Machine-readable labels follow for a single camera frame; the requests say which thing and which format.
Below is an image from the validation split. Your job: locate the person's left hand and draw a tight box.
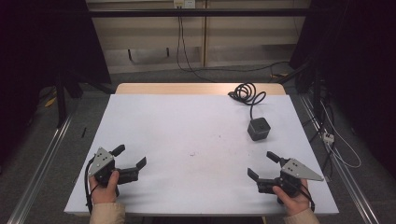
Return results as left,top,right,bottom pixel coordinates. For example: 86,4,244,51
89,170,120,205

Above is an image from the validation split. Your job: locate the white plug adapter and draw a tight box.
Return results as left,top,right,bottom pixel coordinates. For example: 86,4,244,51
322,131,336,146

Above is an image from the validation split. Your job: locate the left hand-held gripper black cable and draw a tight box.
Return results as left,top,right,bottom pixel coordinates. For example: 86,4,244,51
83,157,100,215

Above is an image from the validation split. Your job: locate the black curtain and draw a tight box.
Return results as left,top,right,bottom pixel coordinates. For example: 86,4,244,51
289,0,396,171
0,0,112,166

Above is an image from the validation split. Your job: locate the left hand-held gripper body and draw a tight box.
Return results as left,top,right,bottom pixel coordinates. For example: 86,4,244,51
88,147,140,188

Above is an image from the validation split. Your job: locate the black cube power socket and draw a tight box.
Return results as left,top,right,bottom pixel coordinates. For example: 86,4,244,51
247,117,272,142

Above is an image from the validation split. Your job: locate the black metal stand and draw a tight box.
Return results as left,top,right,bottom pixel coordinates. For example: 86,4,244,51
52,69,116,129
276,60,334,180

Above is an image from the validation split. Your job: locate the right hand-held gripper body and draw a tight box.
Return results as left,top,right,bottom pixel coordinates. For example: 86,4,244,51
256,158,325,198

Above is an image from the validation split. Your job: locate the black hanging wall cable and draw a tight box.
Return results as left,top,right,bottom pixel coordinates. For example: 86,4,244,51
176,15,291,83

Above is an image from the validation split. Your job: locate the aluminium floor rail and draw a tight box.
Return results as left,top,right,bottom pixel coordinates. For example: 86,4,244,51
299,94,381,224
6,113,76,224

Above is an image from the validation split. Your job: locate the white table mat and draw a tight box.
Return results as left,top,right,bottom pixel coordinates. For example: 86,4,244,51
64,93,340,217

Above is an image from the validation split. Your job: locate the person's right hand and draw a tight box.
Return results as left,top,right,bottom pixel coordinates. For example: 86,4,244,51
272,179,311,217

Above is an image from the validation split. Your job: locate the black horizontal bar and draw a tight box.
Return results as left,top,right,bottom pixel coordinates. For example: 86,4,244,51
87,7,312,19

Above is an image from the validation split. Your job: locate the white floor cable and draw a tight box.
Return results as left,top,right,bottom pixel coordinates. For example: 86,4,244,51
319,100,362,170

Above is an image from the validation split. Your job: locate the right hand-held gripper black cable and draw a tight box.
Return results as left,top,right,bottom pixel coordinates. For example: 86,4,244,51
289,180,317,213

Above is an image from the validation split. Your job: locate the white wall socket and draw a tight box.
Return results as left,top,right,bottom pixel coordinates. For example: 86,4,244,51
173,0,197,9

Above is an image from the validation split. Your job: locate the hand-held gripper black cable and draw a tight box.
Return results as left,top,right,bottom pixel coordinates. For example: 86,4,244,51
289,180,317,213
83,157,100,215

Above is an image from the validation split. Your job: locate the coiled black power cable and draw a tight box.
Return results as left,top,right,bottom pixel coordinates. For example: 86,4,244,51
227,81,267,121

